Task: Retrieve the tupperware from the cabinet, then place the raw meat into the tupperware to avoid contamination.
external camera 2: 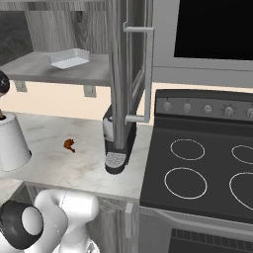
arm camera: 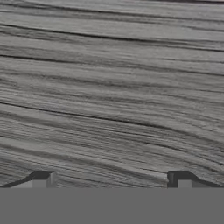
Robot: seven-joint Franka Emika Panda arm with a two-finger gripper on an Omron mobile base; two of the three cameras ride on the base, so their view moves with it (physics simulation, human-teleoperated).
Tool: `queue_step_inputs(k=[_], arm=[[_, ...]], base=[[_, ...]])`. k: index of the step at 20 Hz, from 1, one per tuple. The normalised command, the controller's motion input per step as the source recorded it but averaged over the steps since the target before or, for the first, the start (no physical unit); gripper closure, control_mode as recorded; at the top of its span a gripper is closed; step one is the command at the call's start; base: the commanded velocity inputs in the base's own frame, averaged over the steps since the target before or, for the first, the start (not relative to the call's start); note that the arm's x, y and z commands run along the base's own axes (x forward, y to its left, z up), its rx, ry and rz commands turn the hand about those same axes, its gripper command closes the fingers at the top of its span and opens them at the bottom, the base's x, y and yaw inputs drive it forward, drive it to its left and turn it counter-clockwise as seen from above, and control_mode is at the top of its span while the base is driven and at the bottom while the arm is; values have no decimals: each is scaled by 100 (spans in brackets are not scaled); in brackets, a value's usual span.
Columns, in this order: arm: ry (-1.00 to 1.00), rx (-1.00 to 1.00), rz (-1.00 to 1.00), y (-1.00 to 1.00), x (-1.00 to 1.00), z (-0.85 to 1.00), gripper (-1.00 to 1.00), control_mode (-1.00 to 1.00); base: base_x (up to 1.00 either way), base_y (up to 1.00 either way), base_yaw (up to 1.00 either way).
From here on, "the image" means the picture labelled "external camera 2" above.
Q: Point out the black coffee machine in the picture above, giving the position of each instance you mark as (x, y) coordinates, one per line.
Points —
(115, 161)

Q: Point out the grey stove knob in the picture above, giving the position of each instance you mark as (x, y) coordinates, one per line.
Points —
(207, 109)
(228, 110)
(187, 107)
(250, 113)
(167, 106)

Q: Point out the grey wood base cabinet door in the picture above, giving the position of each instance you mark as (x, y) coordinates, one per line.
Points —
(112, 227)

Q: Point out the clear white tupperware container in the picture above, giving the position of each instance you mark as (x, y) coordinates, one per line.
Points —
(67, 59)

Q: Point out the grey wood wall cabinet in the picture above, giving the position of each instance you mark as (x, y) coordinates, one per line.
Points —
(59, 70)

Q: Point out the grey microwave oven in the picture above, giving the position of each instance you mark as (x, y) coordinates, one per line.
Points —
(164, 39)

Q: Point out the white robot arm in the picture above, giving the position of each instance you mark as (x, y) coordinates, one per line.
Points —
(62, 214)

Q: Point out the white utensil pot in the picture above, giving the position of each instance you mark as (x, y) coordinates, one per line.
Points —
(12, 145)

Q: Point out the white wall outlet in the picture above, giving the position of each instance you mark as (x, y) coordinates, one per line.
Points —
(89, 91)
(21, 86)

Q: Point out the black stove with hob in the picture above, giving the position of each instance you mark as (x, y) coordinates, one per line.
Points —
(197, 158)

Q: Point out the black round utensil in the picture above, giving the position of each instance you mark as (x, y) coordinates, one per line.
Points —
(3, 84)

